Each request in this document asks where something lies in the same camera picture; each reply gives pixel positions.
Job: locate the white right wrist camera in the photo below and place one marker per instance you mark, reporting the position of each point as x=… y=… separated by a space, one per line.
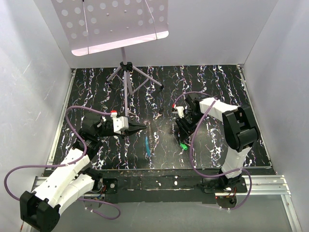
x=179 y=110

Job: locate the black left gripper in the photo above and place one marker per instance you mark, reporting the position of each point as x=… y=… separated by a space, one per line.
x=133 y=128

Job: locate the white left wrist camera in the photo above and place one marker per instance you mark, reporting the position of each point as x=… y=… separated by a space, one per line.
x=120 y=123

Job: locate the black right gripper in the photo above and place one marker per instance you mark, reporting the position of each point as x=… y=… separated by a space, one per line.
x=185 y=130

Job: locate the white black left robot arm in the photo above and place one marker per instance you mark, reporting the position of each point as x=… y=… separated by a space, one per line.
x=43 y=207

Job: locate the perforated music stand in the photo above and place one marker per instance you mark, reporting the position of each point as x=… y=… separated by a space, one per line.
x=93 y=26

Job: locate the aluminium frame rail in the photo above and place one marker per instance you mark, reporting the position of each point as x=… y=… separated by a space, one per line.
x=269 y=185

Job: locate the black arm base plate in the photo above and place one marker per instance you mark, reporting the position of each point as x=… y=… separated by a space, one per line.
x=159 y=186

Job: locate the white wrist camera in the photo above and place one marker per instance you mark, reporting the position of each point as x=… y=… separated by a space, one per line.
x=120 y=123
x=179 y=110

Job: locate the key with green tag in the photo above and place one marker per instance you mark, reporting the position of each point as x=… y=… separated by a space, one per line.
x=185 y=144

